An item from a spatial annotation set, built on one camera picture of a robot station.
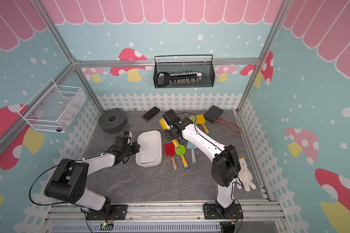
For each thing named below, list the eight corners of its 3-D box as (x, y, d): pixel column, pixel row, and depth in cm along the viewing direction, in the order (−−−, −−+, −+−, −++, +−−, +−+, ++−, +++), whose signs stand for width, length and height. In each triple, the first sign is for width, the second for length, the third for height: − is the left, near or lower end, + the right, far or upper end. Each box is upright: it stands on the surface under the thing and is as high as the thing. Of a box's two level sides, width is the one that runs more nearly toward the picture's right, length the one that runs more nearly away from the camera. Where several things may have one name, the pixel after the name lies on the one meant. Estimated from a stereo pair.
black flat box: (202, 117, 119) (202, 115, 117) (212, 107, 127) (213, 105, 125) (213, 124, 115) (214, 121, 113) (223, 112, 123) (224, 110, 121)
